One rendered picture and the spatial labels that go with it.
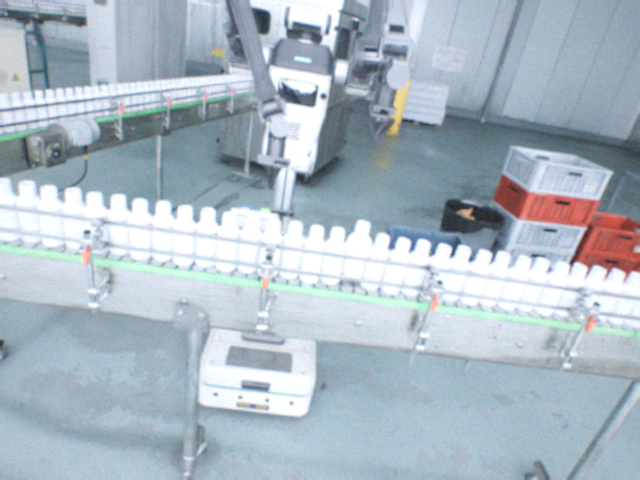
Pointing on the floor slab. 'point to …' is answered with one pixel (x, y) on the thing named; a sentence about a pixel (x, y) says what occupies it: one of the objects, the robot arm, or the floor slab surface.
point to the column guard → (399, 109)
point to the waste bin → (472, 230)
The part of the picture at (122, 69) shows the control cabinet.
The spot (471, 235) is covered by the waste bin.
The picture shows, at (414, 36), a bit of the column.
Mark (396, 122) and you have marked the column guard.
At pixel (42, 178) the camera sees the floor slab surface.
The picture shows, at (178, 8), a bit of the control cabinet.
